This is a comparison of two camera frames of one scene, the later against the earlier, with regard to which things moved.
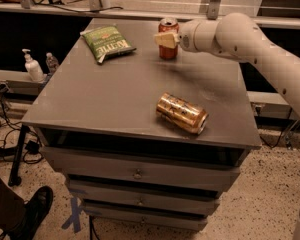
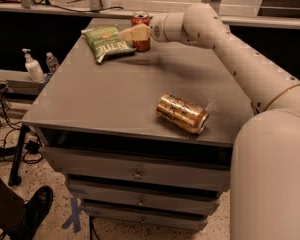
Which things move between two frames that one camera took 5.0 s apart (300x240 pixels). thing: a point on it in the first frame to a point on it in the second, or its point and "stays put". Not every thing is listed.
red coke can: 168,25 to 140,18
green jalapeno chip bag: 106,41 stays put
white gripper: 186,39 to 156,27
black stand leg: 14,176 stays put
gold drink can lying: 182,113 stays put
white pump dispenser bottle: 33,67 stays put
